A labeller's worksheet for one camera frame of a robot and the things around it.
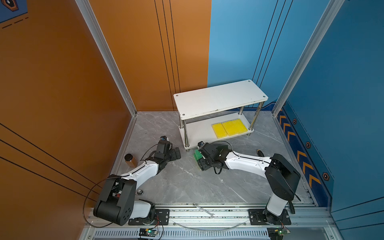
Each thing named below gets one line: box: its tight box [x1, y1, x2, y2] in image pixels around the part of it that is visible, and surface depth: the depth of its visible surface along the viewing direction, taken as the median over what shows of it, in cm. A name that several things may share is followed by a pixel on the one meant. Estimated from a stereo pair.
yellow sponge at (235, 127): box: [223, 118, 248, 136], surface depth 104 cm
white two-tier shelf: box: [173, 79, 269, 152], surface depth 87 cm
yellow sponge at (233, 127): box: [221, 118, 244, 136], surface depth 104 cm
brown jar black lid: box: [124, 153, 138, 168], surface depth 87 cm
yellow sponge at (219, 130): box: [211, 122, 229, 139], surface depth 104 cm
